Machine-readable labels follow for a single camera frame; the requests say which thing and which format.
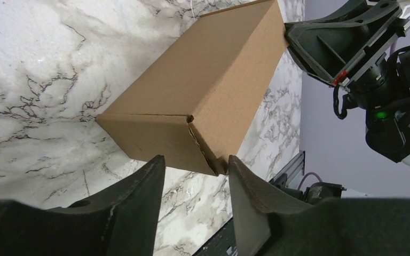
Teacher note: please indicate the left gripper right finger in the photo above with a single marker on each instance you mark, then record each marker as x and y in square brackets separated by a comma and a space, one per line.
[348, 226]

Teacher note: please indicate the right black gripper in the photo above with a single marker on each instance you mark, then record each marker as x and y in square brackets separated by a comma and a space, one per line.
[347, 49]

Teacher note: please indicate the brown cardboard box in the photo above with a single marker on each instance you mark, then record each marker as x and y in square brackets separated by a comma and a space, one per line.
[196, 102]

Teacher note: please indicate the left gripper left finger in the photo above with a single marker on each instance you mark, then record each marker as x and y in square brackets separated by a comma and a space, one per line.
[119, 220]

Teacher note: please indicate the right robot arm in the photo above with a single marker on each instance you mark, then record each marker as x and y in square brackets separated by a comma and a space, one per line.
[389, 134]

